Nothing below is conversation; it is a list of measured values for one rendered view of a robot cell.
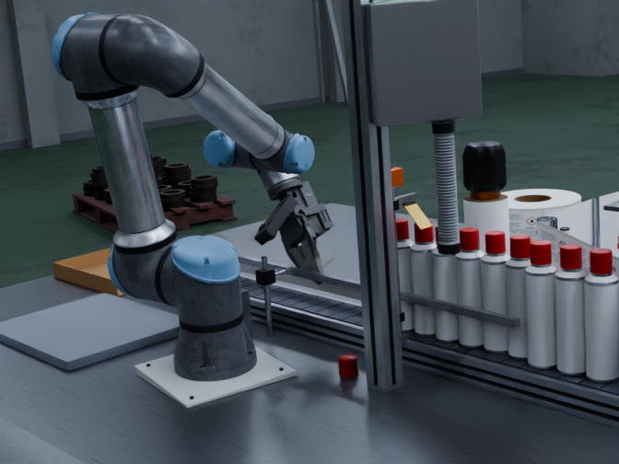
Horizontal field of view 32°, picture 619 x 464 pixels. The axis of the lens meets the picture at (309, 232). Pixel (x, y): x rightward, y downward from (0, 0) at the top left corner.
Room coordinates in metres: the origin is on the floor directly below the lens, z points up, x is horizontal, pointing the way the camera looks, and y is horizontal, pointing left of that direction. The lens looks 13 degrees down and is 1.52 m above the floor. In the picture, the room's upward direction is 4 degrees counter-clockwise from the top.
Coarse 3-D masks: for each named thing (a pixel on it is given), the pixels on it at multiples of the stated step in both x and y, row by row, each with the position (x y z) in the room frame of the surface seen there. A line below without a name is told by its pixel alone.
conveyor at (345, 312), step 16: (256, 288) 2.25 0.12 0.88; (272, 288) 2.24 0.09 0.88; (288, 288) 2.23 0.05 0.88; (288, 304) 2.12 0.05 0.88; (304, 304) 2.11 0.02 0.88; (320, 304) 2.10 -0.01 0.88; (336, 304) 2.09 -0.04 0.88; (352, 304) 2.09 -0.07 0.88; (352, 320) 1.98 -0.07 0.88; (416, 336) 1.86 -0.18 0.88; (464, 352) 1.76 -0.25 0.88; (480, 352) 1.75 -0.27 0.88; (528, 368) 1.66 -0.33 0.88; (576, 384) 1.58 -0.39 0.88; (592, 384) 1.57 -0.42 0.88; (608, 384) 1.57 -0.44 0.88
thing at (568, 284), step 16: (560, 256) 1.63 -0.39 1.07; (576, 256) 1.62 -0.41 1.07; (560, 272) 1.63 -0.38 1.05; (576, 272) 1.62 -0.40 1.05; (560, 288) 1.62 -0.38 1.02; (576, 288) 1.61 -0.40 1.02; (560, 304) 1.62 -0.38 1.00; (576, 304) 1.61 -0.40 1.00; (560, 320) 1.62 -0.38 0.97; (576, 320) 1.61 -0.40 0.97; (560, 336) 1.62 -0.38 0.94; (576, 336) 1.61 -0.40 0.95; (560, 352) 1.62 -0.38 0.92; (576, 352) 1.61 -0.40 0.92; (560, 368) 1.62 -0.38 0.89; (576, 368) 1.61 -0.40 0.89
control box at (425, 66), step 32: (384, 0) 1.78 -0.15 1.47; (416, 0) 1.70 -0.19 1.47; (448, 0) 1.70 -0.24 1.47; (384, 32) 1.69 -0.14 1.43; (416, 32) 1.70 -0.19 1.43; (448, 32) 1.70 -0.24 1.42; (384, 64) 1.69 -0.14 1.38; (416, 64) 1.70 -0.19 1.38; (448, 64) 1.70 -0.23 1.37; (480, 64) 1.71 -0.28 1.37; (384, 96) 1.69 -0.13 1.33; (416, 96) 1.70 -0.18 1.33; (448, 96) 1.70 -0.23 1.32; (480, 96) 1.71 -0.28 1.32
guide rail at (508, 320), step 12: (252, 264) 2.18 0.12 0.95; (276, 264) 2.13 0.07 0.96; (300, 276) 2.07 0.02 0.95; (312, 276) 2.04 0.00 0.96; (324, 276) 2.01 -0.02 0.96; (360, 288) 1.94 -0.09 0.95; (408, 300) 1.85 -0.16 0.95; (420, 300) 1.82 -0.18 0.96; (432, 300) 1.80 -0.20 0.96; (456, 312) 1.76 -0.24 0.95; (468, 312) 1.74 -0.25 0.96; (480, 312) 1.72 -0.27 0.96; (492, 312) 1.71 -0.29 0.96; (504, 324) 1.68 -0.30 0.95; (516, 324) 1.67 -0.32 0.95
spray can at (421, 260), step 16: (432, 224) 1.87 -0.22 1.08; (416, 240) 1.87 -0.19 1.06; (432, 240) 1.86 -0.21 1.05; (416, 256) 1.86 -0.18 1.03; (416, 272) 1.86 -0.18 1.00; (416, 288) 1.86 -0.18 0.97; (432, 288) 1.85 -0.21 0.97; (416, 320) 1.86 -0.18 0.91; (432, 320) 1.85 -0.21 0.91; (432, 336) 1.85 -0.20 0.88
